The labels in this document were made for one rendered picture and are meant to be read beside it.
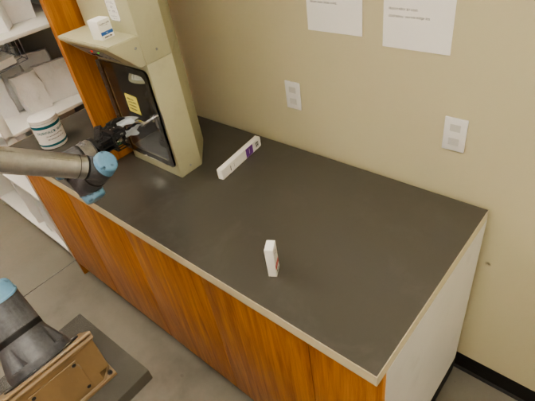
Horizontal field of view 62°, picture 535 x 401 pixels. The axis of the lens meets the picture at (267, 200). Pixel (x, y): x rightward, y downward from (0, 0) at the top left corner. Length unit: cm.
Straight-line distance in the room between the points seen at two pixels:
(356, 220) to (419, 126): 37
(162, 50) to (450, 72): 92
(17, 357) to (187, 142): 97
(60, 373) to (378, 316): 78
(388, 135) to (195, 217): 73
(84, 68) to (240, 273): 103
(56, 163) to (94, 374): 59
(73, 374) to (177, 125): 95
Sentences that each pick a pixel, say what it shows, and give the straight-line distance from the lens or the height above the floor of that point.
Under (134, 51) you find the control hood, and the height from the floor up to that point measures 147.
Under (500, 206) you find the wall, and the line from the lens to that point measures 160.
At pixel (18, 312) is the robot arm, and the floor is 117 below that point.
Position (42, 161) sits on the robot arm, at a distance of 141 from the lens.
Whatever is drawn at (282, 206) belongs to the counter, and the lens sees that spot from 156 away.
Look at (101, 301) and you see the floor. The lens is 282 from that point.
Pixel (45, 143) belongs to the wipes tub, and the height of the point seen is 98.
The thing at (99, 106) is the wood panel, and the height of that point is 120.
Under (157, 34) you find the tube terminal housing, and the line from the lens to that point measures 163.
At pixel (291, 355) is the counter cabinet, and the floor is 71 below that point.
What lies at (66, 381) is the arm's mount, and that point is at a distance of 119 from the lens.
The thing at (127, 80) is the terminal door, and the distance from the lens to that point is 174.
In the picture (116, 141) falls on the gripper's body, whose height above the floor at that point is 120.
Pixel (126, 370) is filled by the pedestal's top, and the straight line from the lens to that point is 127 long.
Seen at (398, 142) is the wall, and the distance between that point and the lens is 161.
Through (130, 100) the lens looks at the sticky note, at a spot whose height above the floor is 125.
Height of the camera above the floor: 193
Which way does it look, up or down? 38 degrees down
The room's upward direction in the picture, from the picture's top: 10 degrees counter-clockwise
